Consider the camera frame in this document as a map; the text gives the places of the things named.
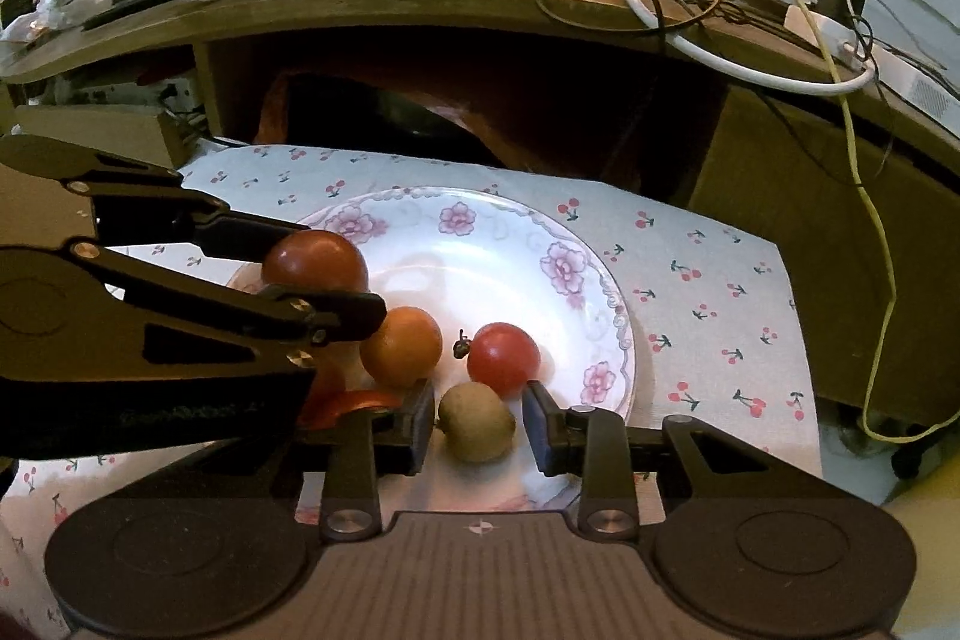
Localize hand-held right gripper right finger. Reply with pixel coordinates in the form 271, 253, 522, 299
521, 379, 773, 537

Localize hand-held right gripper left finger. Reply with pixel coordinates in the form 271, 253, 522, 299
296, 377, 438, 540

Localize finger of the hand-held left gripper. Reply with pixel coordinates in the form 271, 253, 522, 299
0, 133, 313, 263
64, 239, 389, 383

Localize brown-green round fruit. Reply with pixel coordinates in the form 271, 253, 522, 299
437, 383, 518, 464

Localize large dark red tomato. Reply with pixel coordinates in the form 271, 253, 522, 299
261, 230, 370, 297

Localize oblong red tomato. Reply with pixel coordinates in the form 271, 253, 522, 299
298, 389, 404, 431

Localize orange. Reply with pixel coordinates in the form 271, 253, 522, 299
360, 306, 444, 388

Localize round red tomato with stem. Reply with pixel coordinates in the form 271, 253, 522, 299
454, 323, 542, 398

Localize white floral plate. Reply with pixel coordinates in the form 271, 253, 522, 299
225, 185, 638, 513

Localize cherry print tablecloth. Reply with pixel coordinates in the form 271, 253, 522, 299
0, 143, 826, 640

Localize wooden television cabinet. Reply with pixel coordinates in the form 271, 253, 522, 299
0, 0, 960, 431

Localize white power strip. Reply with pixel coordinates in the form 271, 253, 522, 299
784, 2, 960, 139

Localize black power adapter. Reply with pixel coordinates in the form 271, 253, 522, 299
802, 0, 871, 38

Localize white cable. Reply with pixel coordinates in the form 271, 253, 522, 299
596, 0, 878, 95

